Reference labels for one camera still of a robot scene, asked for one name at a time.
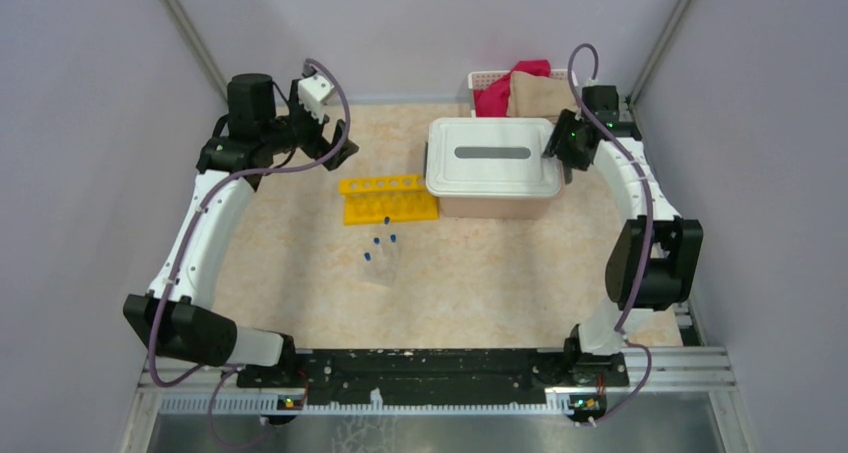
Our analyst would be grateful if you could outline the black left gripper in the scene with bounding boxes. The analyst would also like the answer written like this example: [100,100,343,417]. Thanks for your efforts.
[262,79,359,170]

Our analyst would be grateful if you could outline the yellow test tube rack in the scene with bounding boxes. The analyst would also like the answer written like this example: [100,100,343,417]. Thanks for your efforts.
[338,174,440,226]

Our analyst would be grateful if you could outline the white plastic tray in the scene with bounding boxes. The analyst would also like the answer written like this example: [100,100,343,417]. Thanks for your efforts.
[425,117,564,199]

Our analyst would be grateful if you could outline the pink plastic tub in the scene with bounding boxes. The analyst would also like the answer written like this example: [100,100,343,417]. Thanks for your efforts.
[433,173,564,220]

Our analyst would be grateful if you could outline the blue capped small tubes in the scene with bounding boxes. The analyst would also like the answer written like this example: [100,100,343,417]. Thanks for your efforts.
[363,216,400,263]

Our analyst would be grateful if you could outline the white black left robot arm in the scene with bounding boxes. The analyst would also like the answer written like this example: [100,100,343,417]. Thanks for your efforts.
[123,64,358,387]

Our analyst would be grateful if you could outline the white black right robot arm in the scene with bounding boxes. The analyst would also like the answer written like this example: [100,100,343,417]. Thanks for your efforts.
[544,85,704,385]

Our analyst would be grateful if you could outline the beige cloth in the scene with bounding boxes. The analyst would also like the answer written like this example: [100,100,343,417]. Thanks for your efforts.
[506,72,578,122]

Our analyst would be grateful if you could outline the red cloth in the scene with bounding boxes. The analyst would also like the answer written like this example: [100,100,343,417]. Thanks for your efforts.
[476,59,552,117]

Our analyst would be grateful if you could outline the white perforated basket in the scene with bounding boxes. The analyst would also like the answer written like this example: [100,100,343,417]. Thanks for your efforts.
[467,69,580,118]

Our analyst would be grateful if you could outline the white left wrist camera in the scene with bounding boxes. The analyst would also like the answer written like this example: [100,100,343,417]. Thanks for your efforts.
[295,73,335,122]

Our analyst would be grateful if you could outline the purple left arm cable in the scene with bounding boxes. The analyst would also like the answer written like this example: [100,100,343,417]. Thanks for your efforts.
[145,57,352,451]

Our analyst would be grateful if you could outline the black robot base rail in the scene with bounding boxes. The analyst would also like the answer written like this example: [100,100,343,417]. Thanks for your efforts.
[236,348,630,407]

